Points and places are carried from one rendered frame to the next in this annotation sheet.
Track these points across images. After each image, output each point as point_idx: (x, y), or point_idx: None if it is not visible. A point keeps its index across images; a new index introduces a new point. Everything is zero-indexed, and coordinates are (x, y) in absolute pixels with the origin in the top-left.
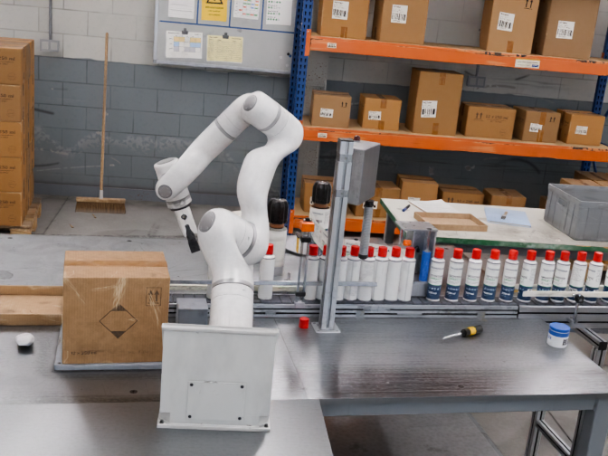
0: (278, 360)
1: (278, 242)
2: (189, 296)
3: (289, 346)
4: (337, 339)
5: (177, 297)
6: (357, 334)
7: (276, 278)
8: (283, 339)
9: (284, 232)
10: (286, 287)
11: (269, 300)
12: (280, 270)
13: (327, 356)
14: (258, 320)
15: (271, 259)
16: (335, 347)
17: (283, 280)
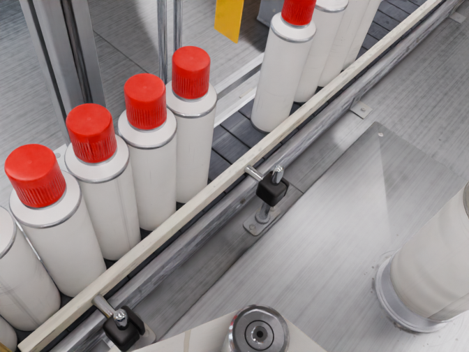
0: (100, 10)
1: (440, 210)
2: (371, 45)
3: (114, 53)
4: (40, 123)
5: (379, 32)
6: (3, 176)
7: (361, 255)
8: (138, 66)
9: (462, 212)
10: (249, 150)
11: (250, 116)
12: (384, 286)
13: (28, 59)
14: (234, 100)
15: (271, 19)
16: (27, 92)
17: (337, 259)
